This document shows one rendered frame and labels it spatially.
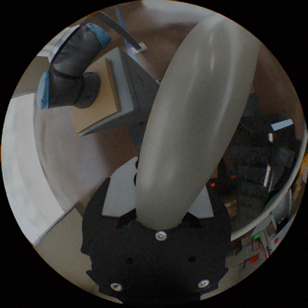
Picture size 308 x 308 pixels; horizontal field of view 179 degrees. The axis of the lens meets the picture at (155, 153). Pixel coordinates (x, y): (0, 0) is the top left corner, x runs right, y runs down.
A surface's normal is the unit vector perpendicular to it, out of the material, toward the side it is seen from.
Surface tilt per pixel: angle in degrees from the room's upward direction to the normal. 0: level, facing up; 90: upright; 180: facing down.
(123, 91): 0
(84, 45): 73
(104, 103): 4
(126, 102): 0
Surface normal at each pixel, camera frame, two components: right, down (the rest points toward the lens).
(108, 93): -0.21, 0.35
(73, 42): 0.70, 0.70
